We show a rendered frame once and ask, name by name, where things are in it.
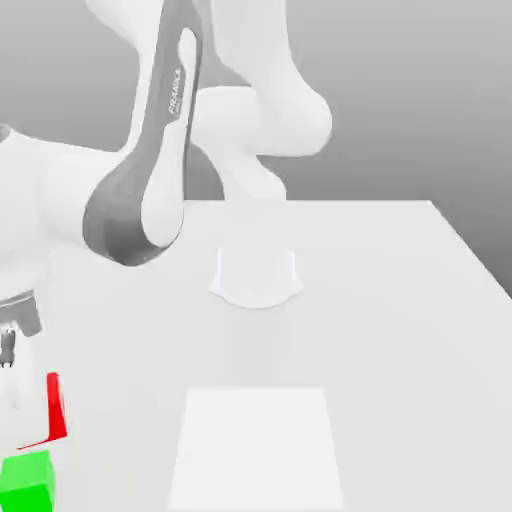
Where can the small green cube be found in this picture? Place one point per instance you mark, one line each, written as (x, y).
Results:
(24, 484)

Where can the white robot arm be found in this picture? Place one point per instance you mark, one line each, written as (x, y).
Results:
(168, 120)

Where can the small red cube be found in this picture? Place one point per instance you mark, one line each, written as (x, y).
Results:
(56, 416)

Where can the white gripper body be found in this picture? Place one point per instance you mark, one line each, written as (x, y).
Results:
(28, 400)

